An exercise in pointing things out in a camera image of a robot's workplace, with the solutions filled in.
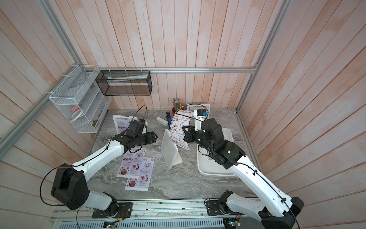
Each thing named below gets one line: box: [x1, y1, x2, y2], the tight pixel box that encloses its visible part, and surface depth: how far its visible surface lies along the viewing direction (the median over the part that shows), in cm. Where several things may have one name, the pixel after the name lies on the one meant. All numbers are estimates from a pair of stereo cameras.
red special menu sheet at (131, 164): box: [116, 148, 147, 179], surface depth 90 cm
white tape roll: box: [70, 108, 84, 122], surface depth 81 cm
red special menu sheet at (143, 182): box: [124, 157, 155, 192], surface depth 86 cm
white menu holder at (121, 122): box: [112, 114, 139, 136], surface depth 92 cm
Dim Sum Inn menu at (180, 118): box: [169, 109, 194, 151], surface depth 70 cm
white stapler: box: [156, 116, 169, 127], surface depth 112 cm
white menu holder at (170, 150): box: [160, 128, 183, 170], surface depth 80 cm
